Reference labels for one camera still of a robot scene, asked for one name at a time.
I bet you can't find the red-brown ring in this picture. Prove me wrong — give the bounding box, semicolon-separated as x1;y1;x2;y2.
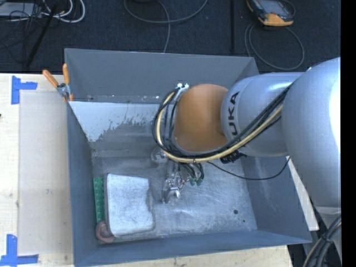
95;220;116;244

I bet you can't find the grey metal bin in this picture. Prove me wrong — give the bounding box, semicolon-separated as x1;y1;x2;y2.
63;48;313;267

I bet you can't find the pale grey rectangular sponge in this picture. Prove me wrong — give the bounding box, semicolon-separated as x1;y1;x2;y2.
106;173;156;237

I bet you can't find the green studded flat block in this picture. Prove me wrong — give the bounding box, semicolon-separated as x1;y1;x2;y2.
92;176;107;225

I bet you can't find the clear glass ball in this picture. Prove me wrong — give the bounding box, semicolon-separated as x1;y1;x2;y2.
150;147;169;166

